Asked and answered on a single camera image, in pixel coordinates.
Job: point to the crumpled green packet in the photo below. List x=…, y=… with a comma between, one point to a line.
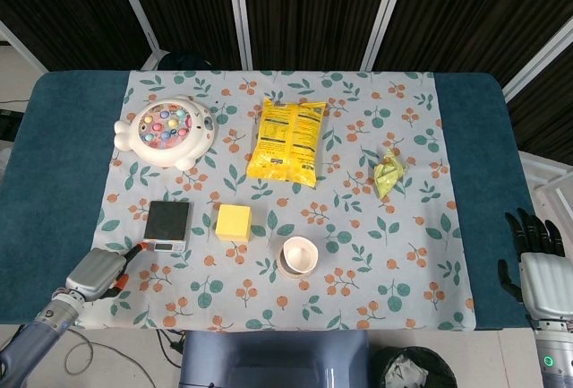
x=387, y=175

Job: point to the teal table cover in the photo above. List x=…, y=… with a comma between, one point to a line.
x=58, y=159

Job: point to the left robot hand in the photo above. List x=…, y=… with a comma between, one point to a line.
x=96, y=271

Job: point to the black trash bin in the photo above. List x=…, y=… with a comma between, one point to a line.
x=436, y=361

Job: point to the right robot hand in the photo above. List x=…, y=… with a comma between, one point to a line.
x=546, y=280

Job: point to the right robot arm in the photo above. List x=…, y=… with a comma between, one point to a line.
x=555, y=352

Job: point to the floral leaf print tablecloth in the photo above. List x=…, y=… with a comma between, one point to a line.
x=358, y=249

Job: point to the yellow snack bag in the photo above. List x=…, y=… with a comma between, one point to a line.
x=286, y=146

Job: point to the black office chair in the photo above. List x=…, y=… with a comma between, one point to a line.
x=188, y=62

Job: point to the silver digital scale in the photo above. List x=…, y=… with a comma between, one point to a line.
x=168, y=220

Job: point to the white whale fishing toy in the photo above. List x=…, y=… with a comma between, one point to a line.
x=165, y=126

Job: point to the pale pink tape roll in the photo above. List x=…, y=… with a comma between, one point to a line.
x=286, y=274

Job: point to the crumpled white paper trash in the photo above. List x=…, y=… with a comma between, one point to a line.
x=403, y=372

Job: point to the yellow foam block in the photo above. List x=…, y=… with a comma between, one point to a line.
x=233, y=222

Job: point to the dark folding partition screen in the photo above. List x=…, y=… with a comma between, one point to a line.
x=550, y=106
x=67, y=2
x=192, y=2
x=313, y=2
x=470, y=11

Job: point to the blue-grey robot torso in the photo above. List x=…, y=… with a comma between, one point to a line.
x=268, y=361

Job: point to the white paper cup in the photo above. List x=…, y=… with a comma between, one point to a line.
x=300, y=253

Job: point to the white metal rack frame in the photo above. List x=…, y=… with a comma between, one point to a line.
x=555, y=186

